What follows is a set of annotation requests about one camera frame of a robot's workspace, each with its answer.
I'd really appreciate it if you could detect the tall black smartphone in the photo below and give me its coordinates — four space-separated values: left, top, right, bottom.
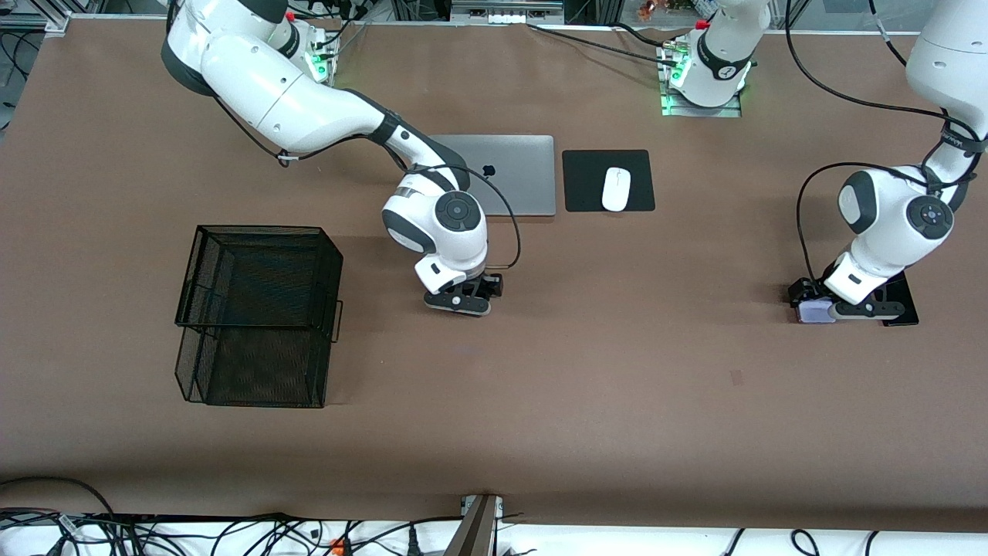
880 270 920 327

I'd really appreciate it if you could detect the silver closed laptop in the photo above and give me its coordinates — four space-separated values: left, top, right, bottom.
428 134 557 218

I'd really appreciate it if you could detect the black mouse pad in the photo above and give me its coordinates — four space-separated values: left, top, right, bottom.
561 149 657 213

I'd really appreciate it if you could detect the white computer mouse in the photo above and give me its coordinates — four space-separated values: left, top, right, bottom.
601 167 632 212

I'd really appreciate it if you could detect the black wire mesh tray rack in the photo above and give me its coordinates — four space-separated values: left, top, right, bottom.
174 225 344 409

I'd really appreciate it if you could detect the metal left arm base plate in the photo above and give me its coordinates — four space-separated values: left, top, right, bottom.
661 42 743 118

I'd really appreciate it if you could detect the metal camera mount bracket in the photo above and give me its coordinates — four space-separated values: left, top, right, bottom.
444 494 505 556

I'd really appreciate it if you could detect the black table cable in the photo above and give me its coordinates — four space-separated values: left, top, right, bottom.
527 23 684 67
610 22 674 47

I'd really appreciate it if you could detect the metal frame box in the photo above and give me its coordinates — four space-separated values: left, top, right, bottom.
450 0 566 25

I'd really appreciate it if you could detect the thick black floor cable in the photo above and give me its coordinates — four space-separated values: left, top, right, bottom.
0 476 117 520

